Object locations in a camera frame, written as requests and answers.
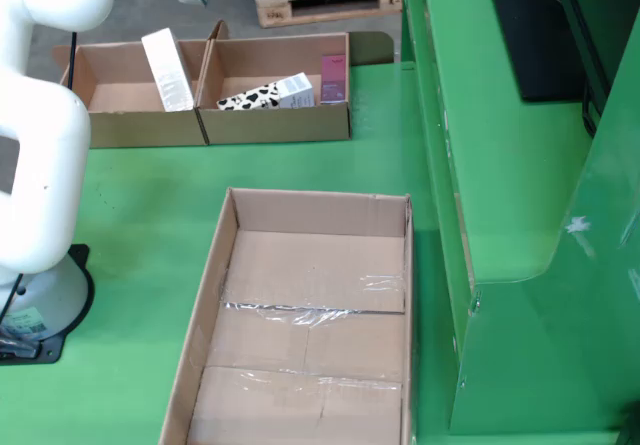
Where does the open cardboard box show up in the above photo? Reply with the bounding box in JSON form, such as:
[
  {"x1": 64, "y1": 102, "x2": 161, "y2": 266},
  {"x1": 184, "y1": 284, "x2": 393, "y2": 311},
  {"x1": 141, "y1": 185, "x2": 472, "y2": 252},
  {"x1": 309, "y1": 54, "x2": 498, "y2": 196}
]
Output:
[
  {"x1": 193, "y1": 19, "x2": 396, "y2": 147},
  {"x1": 52, "y1": 39, "x2": 211, "y2": 149}
]

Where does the cow pattern white box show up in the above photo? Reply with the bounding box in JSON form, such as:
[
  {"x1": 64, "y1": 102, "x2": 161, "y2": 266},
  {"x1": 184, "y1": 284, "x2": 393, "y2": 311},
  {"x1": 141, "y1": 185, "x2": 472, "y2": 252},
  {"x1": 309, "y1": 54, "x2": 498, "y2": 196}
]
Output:
[{"x1": 216, "y1": 72, "x2": 317, "y2": 112}]

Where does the pink product box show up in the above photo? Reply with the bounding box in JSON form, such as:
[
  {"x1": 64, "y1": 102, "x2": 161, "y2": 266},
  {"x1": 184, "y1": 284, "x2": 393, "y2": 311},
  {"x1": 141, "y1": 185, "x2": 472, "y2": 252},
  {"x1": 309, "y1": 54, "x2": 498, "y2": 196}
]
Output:
[{"x1": 319, "y1": 54, "x2": 349, "y2": 105}]

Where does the large shallow cardboard tray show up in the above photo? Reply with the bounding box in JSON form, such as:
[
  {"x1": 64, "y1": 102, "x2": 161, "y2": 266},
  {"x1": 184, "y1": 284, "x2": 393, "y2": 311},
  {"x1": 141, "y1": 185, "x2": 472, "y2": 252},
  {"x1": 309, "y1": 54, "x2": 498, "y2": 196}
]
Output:
[{"x1": 158, "y1": 187, "x2": 415, "y2": 445}]

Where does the tall plain white box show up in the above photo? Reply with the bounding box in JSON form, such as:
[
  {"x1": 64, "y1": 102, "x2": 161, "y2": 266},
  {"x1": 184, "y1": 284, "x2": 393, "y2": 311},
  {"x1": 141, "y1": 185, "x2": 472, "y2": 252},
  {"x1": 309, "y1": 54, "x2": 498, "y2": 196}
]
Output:
[{"x1": 141, "y1": 28, "x2": 195, "y2": 113}]

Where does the green metal cabinet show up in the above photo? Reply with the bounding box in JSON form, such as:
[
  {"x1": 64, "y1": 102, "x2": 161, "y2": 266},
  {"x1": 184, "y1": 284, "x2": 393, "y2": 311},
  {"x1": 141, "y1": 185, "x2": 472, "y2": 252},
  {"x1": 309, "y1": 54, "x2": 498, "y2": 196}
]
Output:
[{"x1": 399, "y1": 0, "x2": 640, "y2": 445}]

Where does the wooden pallet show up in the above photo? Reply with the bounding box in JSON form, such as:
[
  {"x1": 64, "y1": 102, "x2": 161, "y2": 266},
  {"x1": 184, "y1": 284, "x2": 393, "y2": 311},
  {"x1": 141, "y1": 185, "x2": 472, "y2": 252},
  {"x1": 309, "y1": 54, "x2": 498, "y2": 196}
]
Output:
[{"x1": 253, "y1": 0, "x2": 404, "y2": 29}]

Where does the black flat panel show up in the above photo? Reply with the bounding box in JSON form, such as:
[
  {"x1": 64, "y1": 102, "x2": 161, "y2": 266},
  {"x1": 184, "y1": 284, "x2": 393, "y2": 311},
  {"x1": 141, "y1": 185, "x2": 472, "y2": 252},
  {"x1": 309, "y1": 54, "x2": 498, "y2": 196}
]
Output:
[{"x1": 482, "y1": 0, "x2": 616, "y2": 139}]

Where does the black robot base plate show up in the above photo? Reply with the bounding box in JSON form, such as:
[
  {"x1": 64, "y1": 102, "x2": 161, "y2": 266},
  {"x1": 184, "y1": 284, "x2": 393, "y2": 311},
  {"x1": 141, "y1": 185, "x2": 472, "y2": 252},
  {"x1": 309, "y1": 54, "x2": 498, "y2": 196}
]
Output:
[{"x1": 0, "y1": 243, "x2": 96, "y2": 365}]

